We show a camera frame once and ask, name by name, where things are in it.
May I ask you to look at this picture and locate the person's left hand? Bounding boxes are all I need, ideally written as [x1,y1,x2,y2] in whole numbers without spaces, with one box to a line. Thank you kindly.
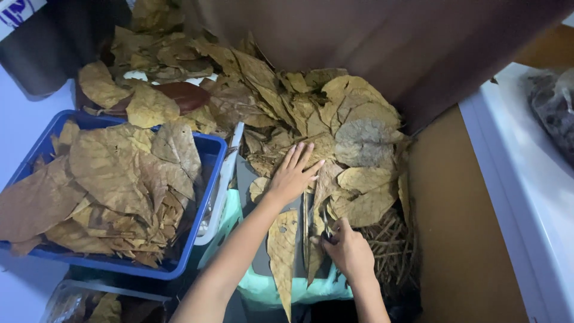
[265,142,326,209]

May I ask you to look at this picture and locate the person's right hand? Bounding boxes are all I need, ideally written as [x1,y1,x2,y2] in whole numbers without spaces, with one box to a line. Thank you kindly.
[309,217,376,284]

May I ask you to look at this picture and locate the black-handled scissors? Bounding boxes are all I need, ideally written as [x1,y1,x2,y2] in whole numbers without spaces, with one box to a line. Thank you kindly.
[320,210,338,246]

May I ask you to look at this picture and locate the narrow folded brown leaf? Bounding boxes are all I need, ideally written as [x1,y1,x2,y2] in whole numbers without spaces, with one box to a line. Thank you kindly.
[303,191,332,288]

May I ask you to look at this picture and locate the pile of cut leaf stems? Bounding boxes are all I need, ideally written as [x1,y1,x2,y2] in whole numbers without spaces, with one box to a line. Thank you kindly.
[356,207,420,299]

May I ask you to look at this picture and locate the grey plastic bin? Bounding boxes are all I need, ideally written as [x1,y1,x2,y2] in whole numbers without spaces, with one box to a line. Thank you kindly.
[235,155,333,280]

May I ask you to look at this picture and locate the long yellow holed leaf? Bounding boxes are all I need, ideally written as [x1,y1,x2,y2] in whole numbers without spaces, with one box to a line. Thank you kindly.
[266,209,300,323]

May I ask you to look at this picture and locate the white plastic basket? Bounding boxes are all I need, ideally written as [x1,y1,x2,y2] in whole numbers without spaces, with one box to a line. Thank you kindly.
[194,121,245,246]

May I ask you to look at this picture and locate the large pile of dry leaves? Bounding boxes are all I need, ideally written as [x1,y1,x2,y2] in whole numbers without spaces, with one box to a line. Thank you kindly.
[77,0,411,234]

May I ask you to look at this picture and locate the blue plastic basket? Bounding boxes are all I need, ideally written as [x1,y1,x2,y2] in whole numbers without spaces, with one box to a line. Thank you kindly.
[0,109,229,281]

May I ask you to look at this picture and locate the mint green plastic bag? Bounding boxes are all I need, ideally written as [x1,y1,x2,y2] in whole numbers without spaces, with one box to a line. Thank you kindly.
[197,188,356,311]

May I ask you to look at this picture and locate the big brown cardboard box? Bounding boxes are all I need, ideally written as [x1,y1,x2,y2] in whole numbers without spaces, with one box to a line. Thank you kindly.
[181,0,574,323]

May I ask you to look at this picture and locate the dark red dry leaf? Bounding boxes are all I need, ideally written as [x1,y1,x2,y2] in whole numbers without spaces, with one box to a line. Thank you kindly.
[152,81,211,115]

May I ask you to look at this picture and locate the heap of trimmed dry leaves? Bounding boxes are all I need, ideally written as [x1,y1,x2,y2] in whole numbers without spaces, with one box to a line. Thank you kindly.
[0,120,203,269]

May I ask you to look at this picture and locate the white chest cabinet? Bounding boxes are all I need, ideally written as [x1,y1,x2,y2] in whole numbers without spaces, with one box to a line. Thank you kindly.
[458,62,574,323]

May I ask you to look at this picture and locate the clear bag of leaves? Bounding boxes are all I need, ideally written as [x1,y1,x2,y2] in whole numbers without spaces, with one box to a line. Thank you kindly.
[39,280,173,323]

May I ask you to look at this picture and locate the clear bag of dark bits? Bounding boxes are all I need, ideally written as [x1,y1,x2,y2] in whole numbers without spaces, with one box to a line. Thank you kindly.
[524,67,574,169]

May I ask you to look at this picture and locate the black bin with white label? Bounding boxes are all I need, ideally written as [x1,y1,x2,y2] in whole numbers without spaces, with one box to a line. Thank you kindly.
[0,0,133,100]

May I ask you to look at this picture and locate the brown wooden board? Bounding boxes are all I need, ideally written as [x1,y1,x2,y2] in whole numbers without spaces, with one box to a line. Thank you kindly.
[512,22,574,70]

